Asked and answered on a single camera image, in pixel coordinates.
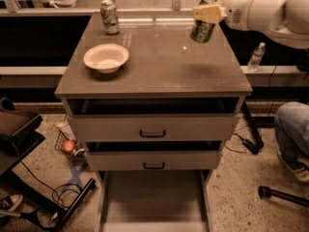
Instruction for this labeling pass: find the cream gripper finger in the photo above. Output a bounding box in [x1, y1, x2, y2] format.
[192, 4, 227, 24]

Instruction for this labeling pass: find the green soda can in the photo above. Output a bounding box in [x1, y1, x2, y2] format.
[190, 0, 220, 44]

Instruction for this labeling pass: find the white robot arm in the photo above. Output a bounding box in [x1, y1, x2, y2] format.
[192, 0, 309, 49]

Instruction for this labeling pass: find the white green can on counter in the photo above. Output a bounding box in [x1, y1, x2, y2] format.
[100, 0, 120, 35]

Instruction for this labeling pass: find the grey drawer cabinet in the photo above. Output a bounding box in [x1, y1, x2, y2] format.
[54, 11, 253, 232]

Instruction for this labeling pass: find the open bottom drawer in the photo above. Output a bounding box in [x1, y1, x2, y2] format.
[96, 170, 212, 232]

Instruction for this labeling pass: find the clear water bottle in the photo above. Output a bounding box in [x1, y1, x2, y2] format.
[247, 43, 266, 73]

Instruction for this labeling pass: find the white paper bowl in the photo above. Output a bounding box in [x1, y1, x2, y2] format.
[83, 43, 129, 73]

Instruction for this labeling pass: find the person's jeans leg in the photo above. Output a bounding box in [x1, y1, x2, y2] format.
[275, 101, 309, 170]

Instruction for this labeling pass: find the person's grey sneaker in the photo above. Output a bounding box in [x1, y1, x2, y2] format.
[277, 152, 309, 183]

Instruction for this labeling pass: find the red apple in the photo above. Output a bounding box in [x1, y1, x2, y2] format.
[62, 140, 76, 154]

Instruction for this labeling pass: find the dark tray table left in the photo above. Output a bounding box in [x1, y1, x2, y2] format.
[0, 98, 44, 175]

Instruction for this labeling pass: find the black stand leg left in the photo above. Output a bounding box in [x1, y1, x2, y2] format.
[52, 178, 96, 232]

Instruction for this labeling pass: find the black sneaker bottom left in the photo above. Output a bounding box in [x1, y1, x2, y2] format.
[0, 194, 23, 212]

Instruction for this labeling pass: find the black power adapter with cable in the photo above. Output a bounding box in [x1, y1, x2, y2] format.
[224, 125, 262, 155]

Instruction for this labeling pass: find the middle drawer with black handle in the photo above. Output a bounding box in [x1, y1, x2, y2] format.
[85, 141, 222, 171]

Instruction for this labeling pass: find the drawer with black handle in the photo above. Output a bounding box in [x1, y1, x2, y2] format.
[69, 98, 239, 142]
[85, 141, 222, 171]

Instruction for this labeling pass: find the top drawer with black handle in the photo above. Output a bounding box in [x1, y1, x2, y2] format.
[69, 98, 239, 142]

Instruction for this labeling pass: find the wire basket with snacks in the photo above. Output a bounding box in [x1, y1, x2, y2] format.
[53, 121, 85, 162]

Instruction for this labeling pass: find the black floor cable left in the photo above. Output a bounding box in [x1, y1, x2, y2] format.
[19, 160, 84, 211]

